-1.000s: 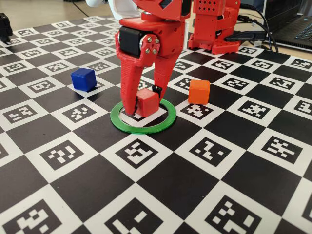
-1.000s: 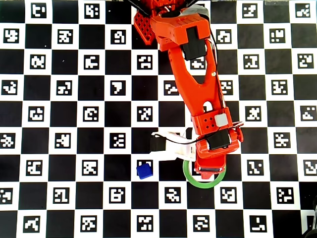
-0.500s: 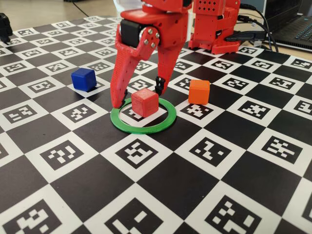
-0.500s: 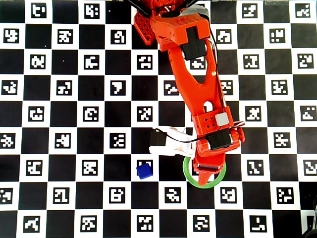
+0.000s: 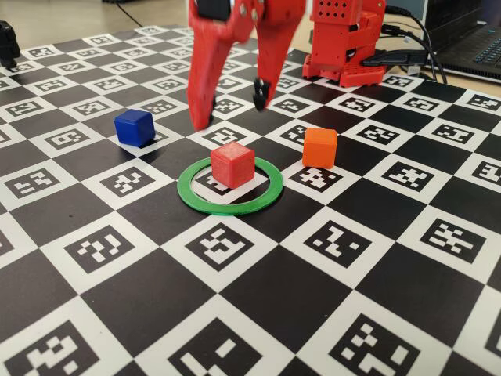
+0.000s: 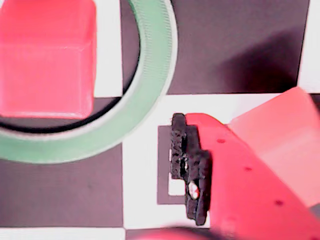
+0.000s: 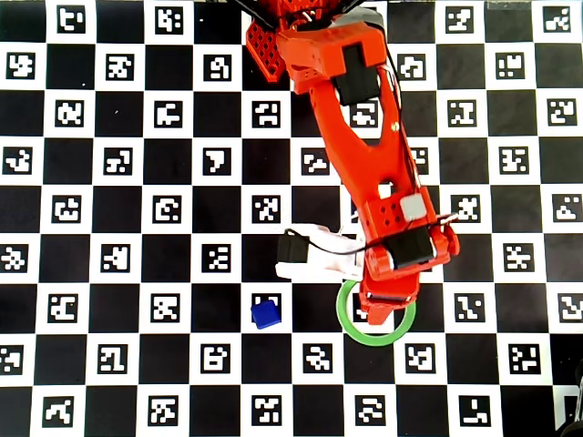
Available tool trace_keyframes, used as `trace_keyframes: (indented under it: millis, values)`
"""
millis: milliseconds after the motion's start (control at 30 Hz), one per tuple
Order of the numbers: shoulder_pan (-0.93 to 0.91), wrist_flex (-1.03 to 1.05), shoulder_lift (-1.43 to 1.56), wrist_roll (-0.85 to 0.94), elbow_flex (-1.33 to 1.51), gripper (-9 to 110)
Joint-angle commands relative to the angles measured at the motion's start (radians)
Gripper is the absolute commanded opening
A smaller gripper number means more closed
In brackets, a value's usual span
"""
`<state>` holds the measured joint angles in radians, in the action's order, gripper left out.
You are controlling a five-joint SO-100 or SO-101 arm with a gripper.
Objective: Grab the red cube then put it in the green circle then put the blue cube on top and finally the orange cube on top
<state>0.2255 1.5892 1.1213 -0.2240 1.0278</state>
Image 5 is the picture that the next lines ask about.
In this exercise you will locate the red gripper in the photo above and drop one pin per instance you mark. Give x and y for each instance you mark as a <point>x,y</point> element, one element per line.
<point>213,43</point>

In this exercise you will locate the red cube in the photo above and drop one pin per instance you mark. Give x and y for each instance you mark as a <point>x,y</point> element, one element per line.
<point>231,164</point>

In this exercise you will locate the orange cube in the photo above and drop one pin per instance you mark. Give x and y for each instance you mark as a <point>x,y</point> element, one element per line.
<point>319,149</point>

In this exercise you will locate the blue cube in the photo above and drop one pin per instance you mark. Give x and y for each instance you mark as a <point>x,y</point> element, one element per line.
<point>133,127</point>

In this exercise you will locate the red robot arm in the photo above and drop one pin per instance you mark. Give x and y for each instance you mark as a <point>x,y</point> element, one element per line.
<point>344,47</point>

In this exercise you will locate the thick black power plug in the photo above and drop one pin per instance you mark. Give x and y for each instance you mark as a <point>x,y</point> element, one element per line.
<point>391,58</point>

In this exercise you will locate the small white adapter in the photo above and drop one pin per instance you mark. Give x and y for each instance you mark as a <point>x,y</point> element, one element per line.
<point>413,70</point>

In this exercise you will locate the pale grey panel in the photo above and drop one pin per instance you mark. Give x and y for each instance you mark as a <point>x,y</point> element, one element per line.
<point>407,4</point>

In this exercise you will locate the black laptop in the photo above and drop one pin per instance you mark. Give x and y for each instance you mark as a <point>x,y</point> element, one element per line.
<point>466,35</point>

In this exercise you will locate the checkerboard marker mat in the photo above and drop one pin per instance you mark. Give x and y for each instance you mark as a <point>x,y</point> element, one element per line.
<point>137,313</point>

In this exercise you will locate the black camera stand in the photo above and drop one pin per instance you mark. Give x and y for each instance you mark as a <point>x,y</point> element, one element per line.
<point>8,43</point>

